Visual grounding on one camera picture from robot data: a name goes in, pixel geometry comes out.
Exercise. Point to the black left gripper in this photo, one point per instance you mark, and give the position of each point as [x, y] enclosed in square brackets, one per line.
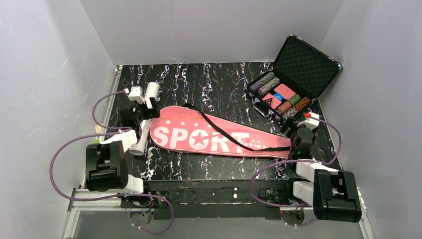
[149, 107]

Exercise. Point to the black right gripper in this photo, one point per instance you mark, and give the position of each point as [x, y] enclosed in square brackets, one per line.
[293, 124]

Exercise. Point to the white shuttlecock tube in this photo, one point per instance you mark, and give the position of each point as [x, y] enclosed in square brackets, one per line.
[152, 90]

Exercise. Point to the pink racket bag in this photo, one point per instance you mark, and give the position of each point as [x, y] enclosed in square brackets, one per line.
[186, 129]

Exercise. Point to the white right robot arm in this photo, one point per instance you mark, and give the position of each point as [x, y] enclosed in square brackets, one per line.
[332, 193]

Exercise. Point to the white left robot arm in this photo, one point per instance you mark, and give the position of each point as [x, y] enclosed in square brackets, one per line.
[106, 167]

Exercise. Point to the blue dealer chip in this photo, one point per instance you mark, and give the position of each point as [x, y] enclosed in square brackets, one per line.
[278, 96]

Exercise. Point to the pink playing card deck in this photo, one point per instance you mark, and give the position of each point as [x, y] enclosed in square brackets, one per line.
[284, 91]

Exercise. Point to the tan wooden block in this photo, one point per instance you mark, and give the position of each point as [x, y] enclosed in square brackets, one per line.
[98, 129]

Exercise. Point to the black poker chip case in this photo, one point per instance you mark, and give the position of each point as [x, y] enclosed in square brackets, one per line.
[302, 68]

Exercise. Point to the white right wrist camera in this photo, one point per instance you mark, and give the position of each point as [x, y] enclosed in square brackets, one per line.
[311, 121]

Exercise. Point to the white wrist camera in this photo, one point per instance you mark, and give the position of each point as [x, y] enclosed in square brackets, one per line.
[135, 94]
[311, 121]

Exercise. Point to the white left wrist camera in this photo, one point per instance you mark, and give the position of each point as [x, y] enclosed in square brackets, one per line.
[135, 94]

